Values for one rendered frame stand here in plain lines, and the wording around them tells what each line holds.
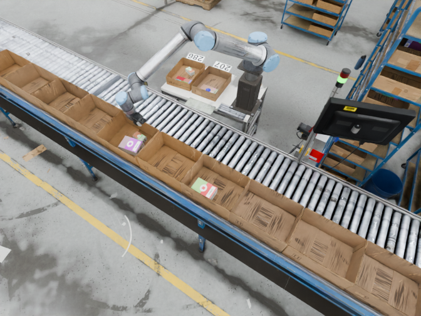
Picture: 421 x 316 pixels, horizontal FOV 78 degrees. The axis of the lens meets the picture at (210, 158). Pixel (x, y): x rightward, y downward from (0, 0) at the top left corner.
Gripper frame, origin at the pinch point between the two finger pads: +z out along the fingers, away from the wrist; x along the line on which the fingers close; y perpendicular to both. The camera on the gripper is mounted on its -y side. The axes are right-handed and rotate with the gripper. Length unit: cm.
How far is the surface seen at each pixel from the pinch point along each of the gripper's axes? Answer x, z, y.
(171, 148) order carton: 2.4, 11.9, -27.6
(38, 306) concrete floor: 168, 59, 12
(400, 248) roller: -18, 32, -208
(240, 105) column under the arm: -77, 42, -47
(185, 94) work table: -63, 44, 10
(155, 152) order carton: 12.6, 7.6, -19.9
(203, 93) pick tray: -72, 40, -7
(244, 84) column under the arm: -84, 18, -47
